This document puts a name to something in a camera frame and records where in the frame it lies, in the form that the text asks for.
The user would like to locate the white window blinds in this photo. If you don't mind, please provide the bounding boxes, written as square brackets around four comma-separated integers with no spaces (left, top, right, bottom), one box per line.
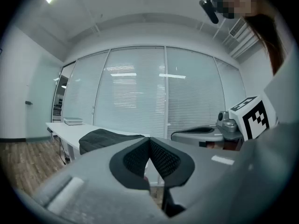
[62,45,246,140]

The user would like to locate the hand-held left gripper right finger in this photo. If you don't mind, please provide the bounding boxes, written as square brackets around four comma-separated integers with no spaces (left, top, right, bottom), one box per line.
[149,136,242,216]

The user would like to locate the black desk cable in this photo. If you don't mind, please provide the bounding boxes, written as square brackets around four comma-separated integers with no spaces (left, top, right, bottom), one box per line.
[59,139,68,165]

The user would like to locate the white air vent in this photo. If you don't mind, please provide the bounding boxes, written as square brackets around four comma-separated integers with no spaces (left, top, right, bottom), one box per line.
[228,17,249,37]

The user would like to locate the white desk frame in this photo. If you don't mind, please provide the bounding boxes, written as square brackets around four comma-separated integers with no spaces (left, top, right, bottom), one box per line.
[66,143,76,161]

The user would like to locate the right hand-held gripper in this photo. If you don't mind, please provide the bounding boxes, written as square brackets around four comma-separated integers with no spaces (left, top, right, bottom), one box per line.
[171,94,279,148]

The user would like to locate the dark grey backpack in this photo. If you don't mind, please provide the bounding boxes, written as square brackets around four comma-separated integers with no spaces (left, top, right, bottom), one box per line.
[78,128,146,155]

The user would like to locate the person's head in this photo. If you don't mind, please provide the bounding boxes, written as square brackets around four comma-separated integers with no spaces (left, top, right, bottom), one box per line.
[217,0,257,20]

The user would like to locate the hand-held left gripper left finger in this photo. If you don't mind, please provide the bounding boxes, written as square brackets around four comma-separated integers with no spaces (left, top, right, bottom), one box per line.
[31,136,169,224]

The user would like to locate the black head-worn camera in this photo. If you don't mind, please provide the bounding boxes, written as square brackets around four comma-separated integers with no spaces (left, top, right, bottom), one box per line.
[199,0,222,24]

